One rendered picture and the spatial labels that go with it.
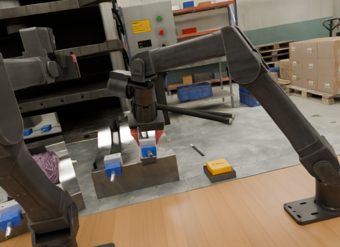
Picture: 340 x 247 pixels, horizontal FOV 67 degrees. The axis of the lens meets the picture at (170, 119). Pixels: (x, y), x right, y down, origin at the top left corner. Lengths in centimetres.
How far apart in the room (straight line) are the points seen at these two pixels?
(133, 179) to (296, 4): 789
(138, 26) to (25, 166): 127
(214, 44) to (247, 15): 730
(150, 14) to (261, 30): 652
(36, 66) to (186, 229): 48
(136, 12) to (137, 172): 105
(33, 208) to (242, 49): 49
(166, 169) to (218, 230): 27
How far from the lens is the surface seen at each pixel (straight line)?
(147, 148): 74
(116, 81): 71
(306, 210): 68
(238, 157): 94
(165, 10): 164
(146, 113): 70
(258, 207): 70
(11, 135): 40
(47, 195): 52
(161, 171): 81
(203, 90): 464
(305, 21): 850
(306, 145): 62
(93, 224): 75
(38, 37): 68
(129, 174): 81
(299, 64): 517
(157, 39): 161
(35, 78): 57
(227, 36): 56
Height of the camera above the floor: 121
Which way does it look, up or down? 15 degrees down
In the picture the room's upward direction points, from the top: 10 degrees counter-clockwise
